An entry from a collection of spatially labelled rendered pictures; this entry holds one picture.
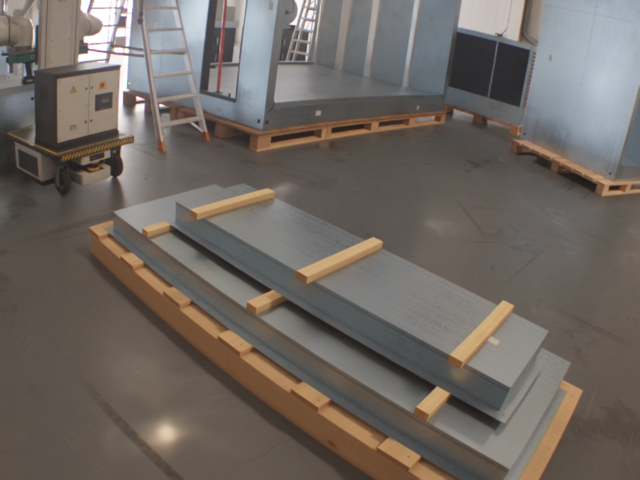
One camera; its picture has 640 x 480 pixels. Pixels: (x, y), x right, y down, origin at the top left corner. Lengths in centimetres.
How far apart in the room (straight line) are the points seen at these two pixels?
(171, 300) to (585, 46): 567
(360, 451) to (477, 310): 66
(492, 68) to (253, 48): 450
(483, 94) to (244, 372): 684
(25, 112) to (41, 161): 89
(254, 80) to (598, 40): 415
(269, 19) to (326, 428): 352
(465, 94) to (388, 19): 170
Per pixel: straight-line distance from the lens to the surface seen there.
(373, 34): 788
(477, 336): 164
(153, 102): 448
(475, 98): 812
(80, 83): 345
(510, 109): 799
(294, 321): 179
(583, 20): 662
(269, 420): 176
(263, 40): 445
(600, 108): 634
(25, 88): 425
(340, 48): 825
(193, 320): 196
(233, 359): 184
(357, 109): 551
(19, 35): 379
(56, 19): 379
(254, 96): 454
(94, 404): 182
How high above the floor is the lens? 128
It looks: 26 degrees down
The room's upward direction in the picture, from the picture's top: 8 degrees clockwise
